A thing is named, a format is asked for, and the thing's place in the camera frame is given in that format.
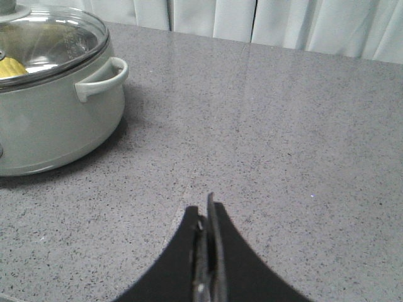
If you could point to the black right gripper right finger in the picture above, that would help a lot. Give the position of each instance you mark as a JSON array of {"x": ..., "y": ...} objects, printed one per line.
[{"x": 238, "y": 274}]

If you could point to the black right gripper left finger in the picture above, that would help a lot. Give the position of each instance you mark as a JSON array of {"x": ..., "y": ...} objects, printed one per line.
[{"x": 170, "y": 278}]

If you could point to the glass pot lid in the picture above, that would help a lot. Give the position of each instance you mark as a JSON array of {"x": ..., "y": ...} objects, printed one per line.
[{"x": 90, "y": 38}]

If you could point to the yellow corn cob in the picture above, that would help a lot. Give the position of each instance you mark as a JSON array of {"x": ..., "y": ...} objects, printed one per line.
[{"x": 11, "y": 67}]

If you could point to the pale green electric pot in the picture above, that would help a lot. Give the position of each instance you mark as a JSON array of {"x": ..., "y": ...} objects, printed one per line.
[{"x": 53, "y": 123}]

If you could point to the white curtain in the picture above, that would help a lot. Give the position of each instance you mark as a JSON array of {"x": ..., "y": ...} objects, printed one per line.
[{"x": 363, "y": 29}]

